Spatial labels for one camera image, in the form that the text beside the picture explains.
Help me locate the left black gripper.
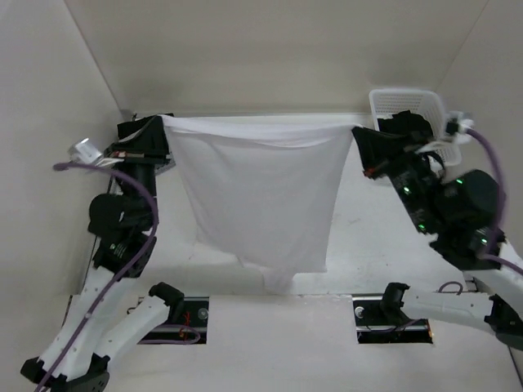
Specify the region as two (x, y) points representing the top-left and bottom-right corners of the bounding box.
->
(107, 114), (174, 225)

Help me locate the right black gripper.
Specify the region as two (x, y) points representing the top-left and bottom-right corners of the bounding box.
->
(351, 123), (443, 230)

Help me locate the white tank top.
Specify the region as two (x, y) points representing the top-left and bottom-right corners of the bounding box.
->
(162, 114), (356, 292)

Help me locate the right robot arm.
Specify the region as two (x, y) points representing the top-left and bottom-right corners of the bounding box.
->
(352, 126), (522, 350)

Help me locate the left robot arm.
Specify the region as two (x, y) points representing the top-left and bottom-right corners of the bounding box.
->
(20, 115), (184, 391)

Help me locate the folded black tank top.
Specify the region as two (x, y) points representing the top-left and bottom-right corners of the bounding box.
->
(117, 116), (154, 143)

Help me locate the black tank top in basket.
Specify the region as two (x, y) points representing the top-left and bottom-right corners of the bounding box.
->
(378, 110), (433, 142)

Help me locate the white plastic basket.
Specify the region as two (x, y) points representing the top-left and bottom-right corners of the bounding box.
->
(369, 88), (462, 167)

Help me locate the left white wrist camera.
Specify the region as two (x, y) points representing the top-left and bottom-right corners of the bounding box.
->
(68, 138), (104, 165)

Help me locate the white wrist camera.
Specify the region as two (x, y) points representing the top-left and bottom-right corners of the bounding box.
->
(445, 111), (475, 145)
(68, 138), (104, 165)

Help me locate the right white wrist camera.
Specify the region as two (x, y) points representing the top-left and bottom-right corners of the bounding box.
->
(445, 111), (475, 145)

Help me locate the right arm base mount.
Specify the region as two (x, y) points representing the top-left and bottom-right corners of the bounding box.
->
(352, 283), (433, 345)

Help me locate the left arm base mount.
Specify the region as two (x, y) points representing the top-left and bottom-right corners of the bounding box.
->
(140, 297), (210, 345)

